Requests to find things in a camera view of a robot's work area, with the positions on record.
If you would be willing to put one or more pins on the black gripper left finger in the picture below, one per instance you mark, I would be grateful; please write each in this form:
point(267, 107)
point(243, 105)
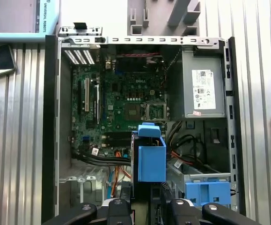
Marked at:
point(119, 213)

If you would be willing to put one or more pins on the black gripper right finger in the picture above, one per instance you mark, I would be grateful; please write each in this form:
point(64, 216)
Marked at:
point(182, 213)

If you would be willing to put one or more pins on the hard disk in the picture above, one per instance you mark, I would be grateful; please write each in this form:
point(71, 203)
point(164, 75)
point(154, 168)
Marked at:
point(151, 161)

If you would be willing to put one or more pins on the metal disk bay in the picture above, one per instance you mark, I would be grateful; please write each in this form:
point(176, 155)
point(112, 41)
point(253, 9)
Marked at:
point(83, 180)

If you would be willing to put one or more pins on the blue plastic bay latch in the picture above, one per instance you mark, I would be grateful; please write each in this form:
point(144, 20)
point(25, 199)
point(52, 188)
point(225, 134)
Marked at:
point(207, 192)

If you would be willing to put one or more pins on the metal drive cage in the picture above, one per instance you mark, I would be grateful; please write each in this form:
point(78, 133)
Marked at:
point(179, 171)

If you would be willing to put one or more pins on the black RAM slot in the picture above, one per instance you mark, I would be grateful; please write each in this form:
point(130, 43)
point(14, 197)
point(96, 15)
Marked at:
point(119, 142)
point(119, 135)

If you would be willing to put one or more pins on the CPU socket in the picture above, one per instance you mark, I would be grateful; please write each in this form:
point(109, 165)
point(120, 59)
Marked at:
point(133, 112)

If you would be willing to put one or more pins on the black expansion slot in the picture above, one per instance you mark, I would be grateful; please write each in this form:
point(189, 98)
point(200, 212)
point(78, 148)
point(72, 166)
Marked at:
point(97, 105)

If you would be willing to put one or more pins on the metal socket cover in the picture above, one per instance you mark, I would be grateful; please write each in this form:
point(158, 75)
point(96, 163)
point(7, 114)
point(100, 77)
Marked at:
point(156, 104)

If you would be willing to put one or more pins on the black open PC case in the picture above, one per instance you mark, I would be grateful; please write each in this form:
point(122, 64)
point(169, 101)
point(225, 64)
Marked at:
point(49, 117)

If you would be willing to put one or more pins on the white expansion slot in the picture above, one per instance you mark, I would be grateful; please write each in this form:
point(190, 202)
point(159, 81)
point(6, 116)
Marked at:
point(86, 93)

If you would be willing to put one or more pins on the green motherboard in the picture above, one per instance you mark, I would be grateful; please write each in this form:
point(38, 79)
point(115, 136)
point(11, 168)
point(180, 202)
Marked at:
point(126, 82)

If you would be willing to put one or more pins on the grey power supply unit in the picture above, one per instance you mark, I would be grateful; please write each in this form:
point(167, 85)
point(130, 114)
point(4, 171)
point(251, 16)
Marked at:
point(203, 82)

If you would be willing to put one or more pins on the grey parts rack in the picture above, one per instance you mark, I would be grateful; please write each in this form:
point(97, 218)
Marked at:
point(154, 14)

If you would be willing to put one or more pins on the pale blue teach pendant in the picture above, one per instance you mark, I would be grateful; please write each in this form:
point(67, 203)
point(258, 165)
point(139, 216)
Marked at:
point(13, 16)

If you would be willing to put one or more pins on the metal expansion slot bracket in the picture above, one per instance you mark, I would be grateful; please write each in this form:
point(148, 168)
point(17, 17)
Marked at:
point(83, 32)

